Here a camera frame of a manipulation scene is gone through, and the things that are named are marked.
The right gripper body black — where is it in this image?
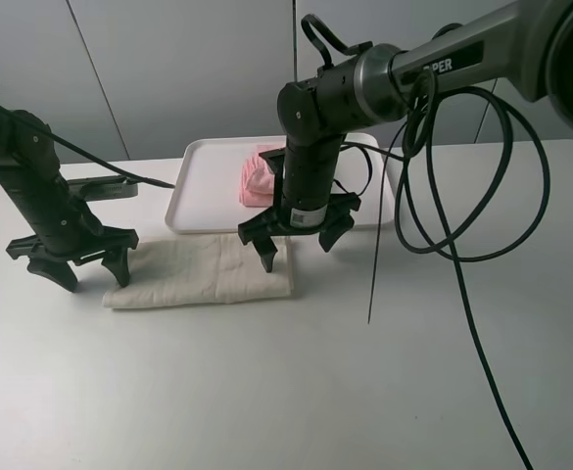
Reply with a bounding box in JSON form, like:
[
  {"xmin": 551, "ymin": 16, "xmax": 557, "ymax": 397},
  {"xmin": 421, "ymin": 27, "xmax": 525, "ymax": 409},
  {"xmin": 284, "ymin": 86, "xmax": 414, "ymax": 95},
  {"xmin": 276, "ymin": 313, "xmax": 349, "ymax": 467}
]
[{"xmin": 238, "ymin": 141, "xmax": 360, "ymax": 244}]

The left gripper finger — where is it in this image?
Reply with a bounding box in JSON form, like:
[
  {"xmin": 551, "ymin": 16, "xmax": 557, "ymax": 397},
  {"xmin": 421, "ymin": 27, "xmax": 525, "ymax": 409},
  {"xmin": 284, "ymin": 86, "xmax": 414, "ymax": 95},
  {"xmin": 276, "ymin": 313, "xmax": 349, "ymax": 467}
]
[
  {"xmin": 101, "ymin": 248, "xmax": 130, "ymax": 288},
  {"xmin": 27, "ymin": 258, "xmax": 78, "ymax": 292}
]

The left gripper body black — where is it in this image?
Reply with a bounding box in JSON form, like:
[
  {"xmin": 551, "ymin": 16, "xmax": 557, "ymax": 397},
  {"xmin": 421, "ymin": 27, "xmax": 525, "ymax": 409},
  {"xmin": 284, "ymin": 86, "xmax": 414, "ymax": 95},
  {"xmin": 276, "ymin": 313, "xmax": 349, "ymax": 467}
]
[{"xmin": 4, "ymin": 170, "xmax": 137, "ymax": 261}]

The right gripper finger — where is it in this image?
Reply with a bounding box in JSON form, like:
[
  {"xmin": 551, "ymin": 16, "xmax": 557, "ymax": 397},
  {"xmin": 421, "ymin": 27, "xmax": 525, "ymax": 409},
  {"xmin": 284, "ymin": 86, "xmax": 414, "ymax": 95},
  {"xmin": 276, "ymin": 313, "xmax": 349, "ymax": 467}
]
[
  {"xmin": 252, "ymin": 237, "xmax": 278, "ymax": 273},
  {"xmin": 318, "ymin": 213, "xmax": 354, "ymax": 253}
]

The cream white towel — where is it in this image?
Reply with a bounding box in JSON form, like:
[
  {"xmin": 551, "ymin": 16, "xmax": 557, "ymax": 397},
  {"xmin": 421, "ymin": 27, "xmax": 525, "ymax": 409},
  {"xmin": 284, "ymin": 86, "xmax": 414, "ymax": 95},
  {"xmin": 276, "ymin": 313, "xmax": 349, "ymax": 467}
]
[{"xmin": 102, "ymin": 234, "xmax": 294, "ymax": 309}]

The pink towel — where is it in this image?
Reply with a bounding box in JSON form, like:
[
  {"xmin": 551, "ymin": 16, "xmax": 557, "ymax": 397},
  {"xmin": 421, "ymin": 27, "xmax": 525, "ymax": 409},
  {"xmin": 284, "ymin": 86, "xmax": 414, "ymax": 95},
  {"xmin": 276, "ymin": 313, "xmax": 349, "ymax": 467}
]
[{"xmin": 238, "ymin": 145, "xmax": 278, "ymax": 208}]

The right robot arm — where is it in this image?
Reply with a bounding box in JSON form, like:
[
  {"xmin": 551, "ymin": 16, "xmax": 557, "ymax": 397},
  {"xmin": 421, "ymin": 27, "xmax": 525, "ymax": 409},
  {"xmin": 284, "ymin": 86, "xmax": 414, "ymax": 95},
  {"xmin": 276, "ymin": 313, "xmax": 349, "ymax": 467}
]
[{"xmin": 238, "ymin": 1, "xmax": 573, "ymax": 270}]

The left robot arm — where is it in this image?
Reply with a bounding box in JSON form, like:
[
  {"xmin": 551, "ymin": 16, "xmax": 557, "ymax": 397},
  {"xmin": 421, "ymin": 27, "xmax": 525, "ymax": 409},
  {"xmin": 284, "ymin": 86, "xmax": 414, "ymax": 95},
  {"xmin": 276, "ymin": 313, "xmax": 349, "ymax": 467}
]
[{"xmin": 0, "ymin": 110, "xmax": 139, "ymax": 292}]

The white plastic tray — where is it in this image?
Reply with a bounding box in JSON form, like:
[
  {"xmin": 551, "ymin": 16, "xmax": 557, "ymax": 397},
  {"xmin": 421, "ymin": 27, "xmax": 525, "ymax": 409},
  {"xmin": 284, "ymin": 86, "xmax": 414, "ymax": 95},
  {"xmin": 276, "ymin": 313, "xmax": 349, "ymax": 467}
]
[{"xmin": 165, "ymin": 135, "xmax": 395, "ymax": 234}]

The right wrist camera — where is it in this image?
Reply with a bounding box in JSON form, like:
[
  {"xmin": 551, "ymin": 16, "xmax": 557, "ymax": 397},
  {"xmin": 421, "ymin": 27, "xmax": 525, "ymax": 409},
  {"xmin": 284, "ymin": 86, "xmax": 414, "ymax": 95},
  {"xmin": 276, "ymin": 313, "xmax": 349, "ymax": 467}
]
[{"xmin": 259, "ymin": 147, "xmax": 286, "ymax": 199}]

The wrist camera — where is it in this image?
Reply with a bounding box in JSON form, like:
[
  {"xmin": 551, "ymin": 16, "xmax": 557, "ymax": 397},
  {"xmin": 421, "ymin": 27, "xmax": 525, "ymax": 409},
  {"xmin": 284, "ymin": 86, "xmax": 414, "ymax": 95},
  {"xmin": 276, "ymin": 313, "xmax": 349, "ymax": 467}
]
[
  {"xmin": 68, "ymin": 176, "xmax": 138, "ymax": 202},
  {"xmin": 259, "ymin": 147, "xmax": 286, "ymax": 199}
]

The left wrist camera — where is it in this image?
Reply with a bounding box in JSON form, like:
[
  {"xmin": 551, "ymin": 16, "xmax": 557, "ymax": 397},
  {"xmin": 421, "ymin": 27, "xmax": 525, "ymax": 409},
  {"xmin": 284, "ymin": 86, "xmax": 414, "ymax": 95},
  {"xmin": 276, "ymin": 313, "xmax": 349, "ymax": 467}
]
[{"xmin": 68, "ymin": 176, "xmax": 138, "ymax": 202}]

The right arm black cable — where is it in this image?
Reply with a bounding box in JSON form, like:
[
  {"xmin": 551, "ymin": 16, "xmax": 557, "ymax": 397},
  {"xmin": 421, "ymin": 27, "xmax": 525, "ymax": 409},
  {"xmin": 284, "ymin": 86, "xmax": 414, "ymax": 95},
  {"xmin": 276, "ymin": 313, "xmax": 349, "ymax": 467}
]
[{"xmin": 300, "ymin": 13, "xmax": 556, "ymax": 470}]

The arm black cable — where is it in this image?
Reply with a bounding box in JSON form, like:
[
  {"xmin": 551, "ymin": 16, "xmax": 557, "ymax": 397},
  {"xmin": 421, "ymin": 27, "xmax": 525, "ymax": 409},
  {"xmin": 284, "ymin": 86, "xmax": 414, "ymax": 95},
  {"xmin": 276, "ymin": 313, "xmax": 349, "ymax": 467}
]
[
  {"xmin": 0, "ymin": 62, "xmax": 176, "ymax": 190},
  {"xmin": 300, "ymin": 13, "xmax": 556, "ymax": 470}
]

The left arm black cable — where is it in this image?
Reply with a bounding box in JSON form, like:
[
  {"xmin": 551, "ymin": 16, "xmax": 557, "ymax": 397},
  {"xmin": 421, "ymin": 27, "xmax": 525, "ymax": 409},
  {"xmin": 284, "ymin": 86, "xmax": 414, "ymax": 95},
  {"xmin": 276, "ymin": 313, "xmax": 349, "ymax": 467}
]
[{"xmin": 0, "ymin": 62, "xmax": 176, "ymax": 190}]

